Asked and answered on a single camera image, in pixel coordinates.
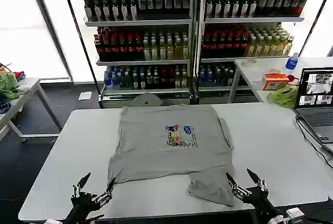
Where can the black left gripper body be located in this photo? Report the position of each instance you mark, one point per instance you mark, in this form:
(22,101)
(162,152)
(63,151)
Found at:
(83,204)

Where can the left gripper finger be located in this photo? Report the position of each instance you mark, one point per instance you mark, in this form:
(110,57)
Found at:
(80,183)
(105,195)

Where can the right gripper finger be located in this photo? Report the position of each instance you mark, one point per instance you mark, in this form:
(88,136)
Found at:
(235,186)
(257,181)

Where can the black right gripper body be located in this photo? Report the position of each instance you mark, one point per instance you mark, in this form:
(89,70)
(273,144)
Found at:
(260,199)

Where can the grey printed t-shirt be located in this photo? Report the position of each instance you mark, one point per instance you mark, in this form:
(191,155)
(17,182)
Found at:
(156,153)

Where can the white paper sheet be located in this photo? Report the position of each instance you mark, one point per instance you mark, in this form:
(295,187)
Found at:
(85,96)

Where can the green cloth by laptop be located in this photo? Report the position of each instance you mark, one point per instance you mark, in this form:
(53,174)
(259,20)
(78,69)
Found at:
(284,96)

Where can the grey open laptop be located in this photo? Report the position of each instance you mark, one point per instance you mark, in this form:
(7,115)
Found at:
(316,109)

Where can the orange tissue box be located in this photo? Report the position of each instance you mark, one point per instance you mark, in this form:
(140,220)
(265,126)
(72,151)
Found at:
(274,80)

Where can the grey round disc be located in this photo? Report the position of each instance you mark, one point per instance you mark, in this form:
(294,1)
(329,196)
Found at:
(145,100)

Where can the white side table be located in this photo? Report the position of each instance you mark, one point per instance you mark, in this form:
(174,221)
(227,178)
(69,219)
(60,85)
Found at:
(249,75)

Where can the blue patterned cloth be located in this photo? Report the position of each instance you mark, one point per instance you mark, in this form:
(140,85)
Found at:
(4,106)

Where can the small red object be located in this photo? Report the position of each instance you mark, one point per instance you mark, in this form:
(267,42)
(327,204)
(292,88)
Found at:
(291,78)

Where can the grey metal-leg table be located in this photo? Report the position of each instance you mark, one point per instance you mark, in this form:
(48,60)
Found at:
(28,88)

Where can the white tape roll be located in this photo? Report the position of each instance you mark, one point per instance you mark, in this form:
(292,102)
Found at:
(249,63)

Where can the crumpled green cloth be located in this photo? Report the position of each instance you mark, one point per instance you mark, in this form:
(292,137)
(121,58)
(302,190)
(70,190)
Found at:
(7,86)

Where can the clear blue-label water bottle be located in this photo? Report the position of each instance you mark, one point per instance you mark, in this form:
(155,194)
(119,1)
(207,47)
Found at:
(292,62)

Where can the red cloth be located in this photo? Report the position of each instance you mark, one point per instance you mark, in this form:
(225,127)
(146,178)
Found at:
(18,74)

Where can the black slanted pole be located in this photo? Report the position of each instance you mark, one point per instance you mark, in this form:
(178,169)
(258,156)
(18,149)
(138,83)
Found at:
(316,22)
(78,28)

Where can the drinks shelf with yellow bottles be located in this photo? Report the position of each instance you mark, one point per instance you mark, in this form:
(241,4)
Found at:
(249,19)

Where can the drinks shelf with green-capped bottles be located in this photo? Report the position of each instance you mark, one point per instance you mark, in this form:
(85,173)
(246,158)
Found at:
(145,22)

